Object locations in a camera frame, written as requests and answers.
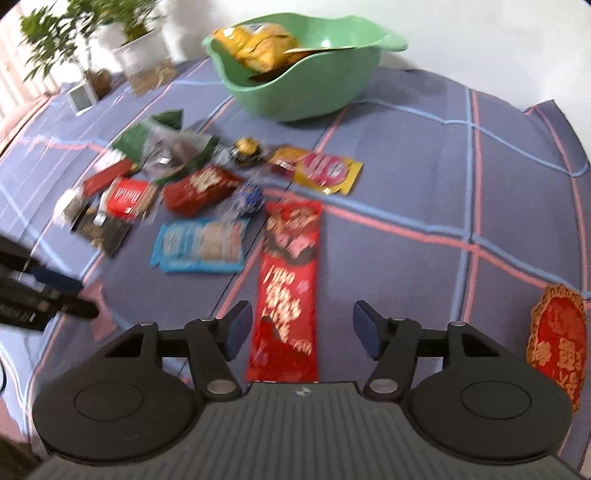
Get white translucent plant pot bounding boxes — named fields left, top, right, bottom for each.
left=113, top=28, right=177, bottom=96

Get long red dark-picture packet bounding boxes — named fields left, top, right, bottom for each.
left=246, top=200, right=323, bottom=383

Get white digital thermometer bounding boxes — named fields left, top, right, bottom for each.
left=66, top=82, right=100, bottom=116

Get red gold round ornament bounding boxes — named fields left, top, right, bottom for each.
left=527, top=283, right=588, bottom=413

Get yellow packet with pink circle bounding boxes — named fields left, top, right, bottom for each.
left=269, top=146, right=365, bottom=198

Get plaid blanket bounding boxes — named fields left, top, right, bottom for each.
left=0, top=58, right=591, bottom=462

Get green snack packet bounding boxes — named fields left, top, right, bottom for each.
left=112, top=108, right=221, bottom=186

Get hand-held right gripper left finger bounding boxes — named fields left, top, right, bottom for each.
left=99, top=300, right=254, bottom=400

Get black gold chocolate ball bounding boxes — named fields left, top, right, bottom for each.
left=215, top=137, right=266, bottom=166

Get red white snack packet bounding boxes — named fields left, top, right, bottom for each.
left=162, top=165, right=246, bottom=219

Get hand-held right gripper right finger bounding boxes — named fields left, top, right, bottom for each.
left=353, top=300, right=506, bottom=400

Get long cream packet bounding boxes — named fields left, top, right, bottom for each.
left=283, top=43, right=362, bottom=55

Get small red clear-edged packet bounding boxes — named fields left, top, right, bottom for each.
left=103, top=177, right=156, bottom=219

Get green leafy plant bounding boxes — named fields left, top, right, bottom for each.
left=99, top=0, right=163, bottom=47

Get small tree in brown pot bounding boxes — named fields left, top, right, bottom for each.
left=19, top=0, right=112, bottom=100

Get black cracker packet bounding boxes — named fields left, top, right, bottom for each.
left=71, top=208, right=135, bottom=258

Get yellow snack packet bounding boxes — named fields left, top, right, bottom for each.
left=231, top=23, right=308, bottom=73
left=213, top=27, right=259, bottom=62

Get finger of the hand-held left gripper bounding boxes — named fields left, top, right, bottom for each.
left=0, top=236, right=83, bottom=295
left=0, top=276, right=100, bottom=320

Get light blue snack packet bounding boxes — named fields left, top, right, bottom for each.
left=150, top=216, right=250, bottom=274

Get white cube snack packet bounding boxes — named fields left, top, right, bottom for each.
left=54, top=188, right=90, bottom=223

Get green plastic bowl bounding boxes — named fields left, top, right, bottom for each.
left=202, top=15, right=409, bottom=123

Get long plain red packet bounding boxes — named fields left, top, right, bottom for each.
left=82, top=159, right=136, bottom=197

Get blue foil chocolate ball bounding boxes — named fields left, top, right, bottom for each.
left=233, top=181, right=266, bottom=217

